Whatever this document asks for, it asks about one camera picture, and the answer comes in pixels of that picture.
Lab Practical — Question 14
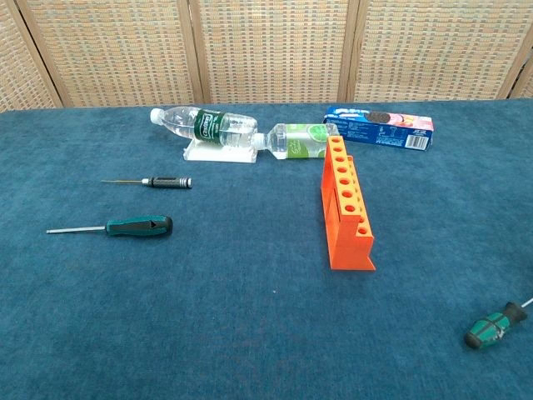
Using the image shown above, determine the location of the stubby green black screwdriver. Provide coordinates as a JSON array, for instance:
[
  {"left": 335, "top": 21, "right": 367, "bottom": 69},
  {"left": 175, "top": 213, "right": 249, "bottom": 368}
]
[{"left": 463, "top": 295, "right": 533, "bottom": 350}]

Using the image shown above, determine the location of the orange tool holder block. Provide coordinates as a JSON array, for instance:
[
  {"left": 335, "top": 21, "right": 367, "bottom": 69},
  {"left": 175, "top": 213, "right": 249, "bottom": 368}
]
[{"left": 320, "top": 135, "right": 378, "bottom": 273}]

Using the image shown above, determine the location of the black precision screwdriver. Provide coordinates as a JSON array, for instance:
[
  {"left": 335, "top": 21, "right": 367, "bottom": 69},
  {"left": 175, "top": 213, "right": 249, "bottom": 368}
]
[{"left": 101, "top": 176, "right": 194, "bottom": 190}]

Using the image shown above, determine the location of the long green black screwdriver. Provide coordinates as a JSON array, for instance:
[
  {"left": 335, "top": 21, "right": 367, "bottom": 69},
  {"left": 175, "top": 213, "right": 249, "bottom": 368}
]
[{"left": 46, "top": 215, "right": 174, "bottom": 238}]

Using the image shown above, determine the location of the light green label water bottle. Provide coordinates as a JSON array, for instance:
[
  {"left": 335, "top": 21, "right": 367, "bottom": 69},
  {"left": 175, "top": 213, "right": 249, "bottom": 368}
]
[{"left": 252, "top": 122, "right": 341, "bottom": 161}]

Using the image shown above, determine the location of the dark green label water bottle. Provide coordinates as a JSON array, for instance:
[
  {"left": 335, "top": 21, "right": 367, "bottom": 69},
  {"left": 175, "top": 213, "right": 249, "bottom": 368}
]
[{"left": 149, "top": 105, "right": 259, "bottom": 148}]

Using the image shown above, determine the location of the blue felt table cover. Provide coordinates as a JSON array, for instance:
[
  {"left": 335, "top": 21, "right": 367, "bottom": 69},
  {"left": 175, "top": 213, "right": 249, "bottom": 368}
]
[{"left": 0, "top": 98, "right": 533, "bottom": 400}]

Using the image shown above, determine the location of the blue cookie box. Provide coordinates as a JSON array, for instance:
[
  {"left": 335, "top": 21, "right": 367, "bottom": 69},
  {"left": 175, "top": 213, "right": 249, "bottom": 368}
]
[{"left": 323, "top": 106, "right": 435, "bottom": 152}]

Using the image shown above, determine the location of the woven wicker folding screen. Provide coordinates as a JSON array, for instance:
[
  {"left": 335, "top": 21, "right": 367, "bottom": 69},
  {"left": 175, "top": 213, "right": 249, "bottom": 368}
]
[{"left": 0, "top": 0, "right": 533, "bottom": 113}]

